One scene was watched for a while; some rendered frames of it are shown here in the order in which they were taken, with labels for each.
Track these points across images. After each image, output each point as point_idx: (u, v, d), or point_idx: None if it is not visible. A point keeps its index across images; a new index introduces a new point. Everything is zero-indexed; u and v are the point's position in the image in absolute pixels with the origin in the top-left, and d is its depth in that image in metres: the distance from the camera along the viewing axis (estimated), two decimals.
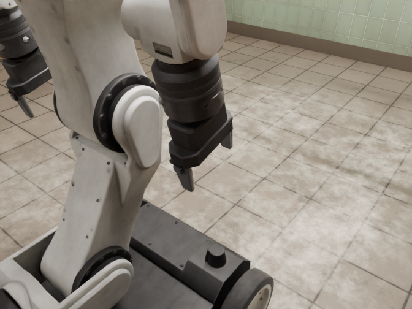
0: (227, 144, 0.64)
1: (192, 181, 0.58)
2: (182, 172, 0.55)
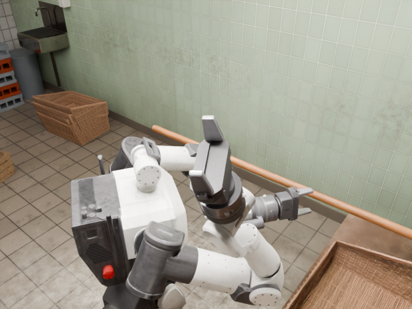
0: (205, 122, 0.62)
1: (191, 179, 0.57)
2: (197, 195, 0.59)
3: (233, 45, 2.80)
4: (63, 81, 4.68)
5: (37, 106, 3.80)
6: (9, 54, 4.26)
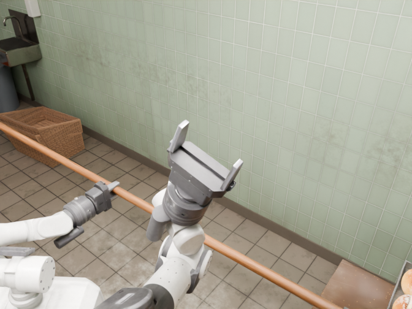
0: (182, 130, 0.59)
1: (228, 176, 0.58)
2: (230, 187, 0.61)
3: (211, 64, 2.49)
4: (38, 94, 4.37)
5: None
6: None
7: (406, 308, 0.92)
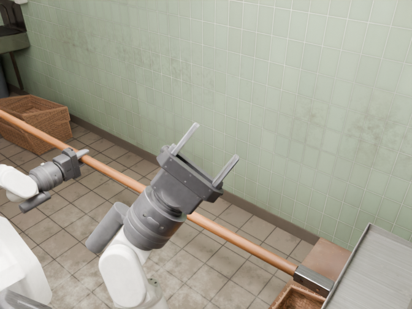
0: (195, 131, 0.59)
1: (227, 168, 0.59)
2: (221, 185, 0.61)
3: (194, 45, 2.46)
4: (27, 84, 4.34)
5: None
6: None
7: None
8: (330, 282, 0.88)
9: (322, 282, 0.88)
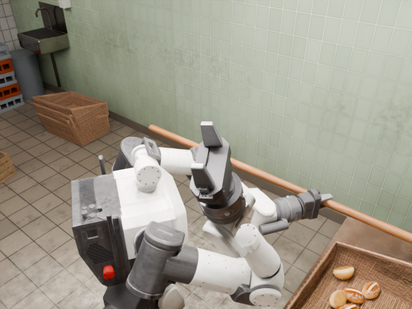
0: (204, 128, 0.61)
1: (192, 173, 0.58)
2: (198, 187, 0.60)
3: (234, 46, 2.80)
4: (63, 82, 4.68)
5: (37, 107, 3.80)
6: (9, 55, 4.27)
7: None
8: None
9: None
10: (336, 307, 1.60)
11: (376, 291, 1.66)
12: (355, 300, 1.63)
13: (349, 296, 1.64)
